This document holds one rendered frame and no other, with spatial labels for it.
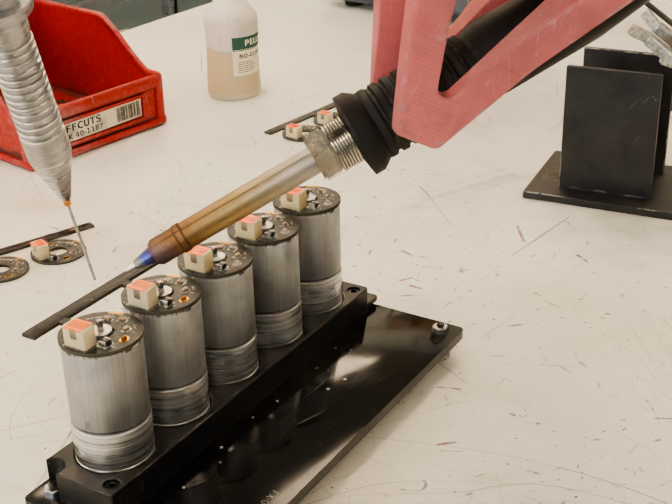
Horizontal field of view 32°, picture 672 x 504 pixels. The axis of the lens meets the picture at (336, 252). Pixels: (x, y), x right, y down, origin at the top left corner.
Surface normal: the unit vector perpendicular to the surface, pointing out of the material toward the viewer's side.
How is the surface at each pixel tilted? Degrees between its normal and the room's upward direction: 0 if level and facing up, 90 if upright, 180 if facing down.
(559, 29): 109
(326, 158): 90
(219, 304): 90
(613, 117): 90
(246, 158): 0
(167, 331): 90
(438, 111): 99
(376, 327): 0
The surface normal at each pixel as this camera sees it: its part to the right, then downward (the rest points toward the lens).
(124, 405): 0.59, 0.34
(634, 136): -0.42, 0.40
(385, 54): 0.23, 0.42
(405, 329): -0.02, -0.90
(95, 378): 0.02, 0.44
